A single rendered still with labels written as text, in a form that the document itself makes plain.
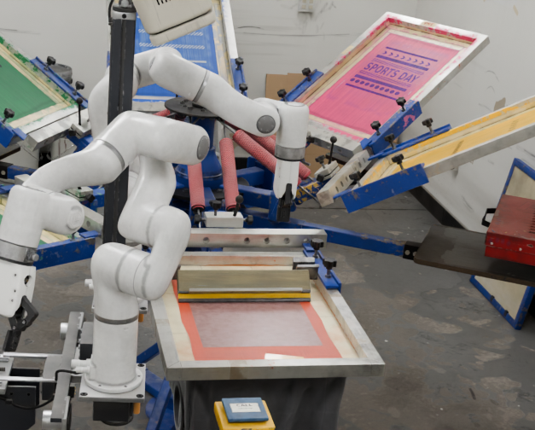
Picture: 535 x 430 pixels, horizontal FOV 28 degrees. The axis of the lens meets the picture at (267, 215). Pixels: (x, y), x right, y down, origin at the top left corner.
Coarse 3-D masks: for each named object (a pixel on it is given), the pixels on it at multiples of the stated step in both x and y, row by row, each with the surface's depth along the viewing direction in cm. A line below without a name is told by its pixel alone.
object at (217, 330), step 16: (176, 288) 327; (192, 304) 318; (208, 304) 319; (224, 304) 320; (240, 304) 321; (192, 320) 307; (208, 320) 308; (224, 320) 309; (240, 320) 310; (192, 336) 298; (208, 336) 299; (224, 336) 299; (240, 336) 300; (256, 336) 301; (208, 352) 289; (224, 352) 290; (240, 352) 291; (256, 352) 292
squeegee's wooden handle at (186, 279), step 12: (180, 276) 320; (192, 276) 320; (204, 276) 321; (216, 276) 322; (228, 276) 323; (240, 276) 324; (252, 276) 324; (264, 276) 325; (276, 276) 326; (288, 276) 327; (300, 276) 328; (180, 288) 318
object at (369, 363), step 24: (192, 264) 345; (216, 264) 347; (240, 264) 349; (264, 264) 351; (288, 264) 352; (336, 288) 329; (336, 312) 317; (168, 336) 289; (360, 336) 299; (168, 360) 276; (216, 360) 278; (240, 360) 279; (264, 360) 280; (288, 360) 282; (312, 360) 283; (336, 360) 284; (360, 360) 285
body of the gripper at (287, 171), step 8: (280, 160) 264; (288, 160) 263; (296, 160) 263; (280, 168) 263; (288, 168) 263; (296, 168) 263; (280, 176) 263; (288, 176) 263; (296, 176) 264; (280, 184) 264; (296, 184) 264; (280, 192) 264
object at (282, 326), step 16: (256, 304) 322; (272, 304) 323; (288, 304) 324; (304, 304) 325; (256, 320) 311; (272, 320) 312; (288, 320) 313; (304, 320) 314; (320, 320) 315; (272, 336) 302; (288, 336) 303; (304, 336) 304; (320, 336) 305; (272, 352) 293; (288, 352) 294; (304, 352) 294; (320, 352) 295; (336, 352) 296
